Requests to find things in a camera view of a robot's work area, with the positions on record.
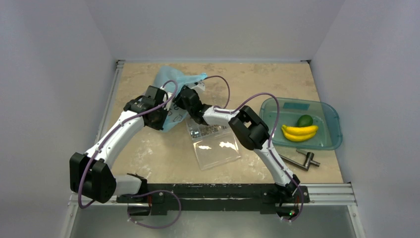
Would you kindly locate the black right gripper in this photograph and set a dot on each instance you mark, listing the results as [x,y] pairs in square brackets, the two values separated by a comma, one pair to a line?
[183,99]

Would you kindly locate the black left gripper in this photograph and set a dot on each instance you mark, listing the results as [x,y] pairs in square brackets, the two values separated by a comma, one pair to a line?
[159,125]

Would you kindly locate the light blue plastic bag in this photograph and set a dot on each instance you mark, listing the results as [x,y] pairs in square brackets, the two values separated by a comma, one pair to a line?
[166,73]

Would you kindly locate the yellow fake banana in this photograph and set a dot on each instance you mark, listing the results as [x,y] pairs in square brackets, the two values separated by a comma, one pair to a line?
[299,134]

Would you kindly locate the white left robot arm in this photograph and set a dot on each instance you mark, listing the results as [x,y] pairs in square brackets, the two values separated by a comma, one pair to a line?
[90,172]

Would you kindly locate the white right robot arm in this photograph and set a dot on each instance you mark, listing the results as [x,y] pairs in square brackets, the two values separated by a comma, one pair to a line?
[252,133]

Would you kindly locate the green fake lime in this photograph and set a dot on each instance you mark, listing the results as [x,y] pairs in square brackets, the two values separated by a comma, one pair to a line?
[304,121]

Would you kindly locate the clear plastic screw box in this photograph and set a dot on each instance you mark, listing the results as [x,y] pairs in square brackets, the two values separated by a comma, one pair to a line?
[214,145]

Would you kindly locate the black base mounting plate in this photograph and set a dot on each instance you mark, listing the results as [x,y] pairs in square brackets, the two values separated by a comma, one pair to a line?
[265,198]

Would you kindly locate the teal plastic tray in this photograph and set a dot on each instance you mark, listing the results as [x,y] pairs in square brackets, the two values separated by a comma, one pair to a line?
[328,136]

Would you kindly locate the dark metal crank tool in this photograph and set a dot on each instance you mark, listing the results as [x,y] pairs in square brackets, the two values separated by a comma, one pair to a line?
[305,162]

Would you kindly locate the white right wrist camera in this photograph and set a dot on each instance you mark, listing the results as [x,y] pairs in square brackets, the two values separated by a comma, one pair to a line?
[199,87]

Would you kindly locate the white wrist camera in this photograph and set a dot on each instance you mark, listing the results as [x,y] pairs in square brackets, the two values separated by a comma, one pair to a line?
[199,87]
[167,98]

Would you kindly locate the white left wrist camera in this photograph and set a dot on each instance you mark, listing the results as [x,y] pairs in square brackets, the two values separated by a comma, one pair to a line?
[167,98]

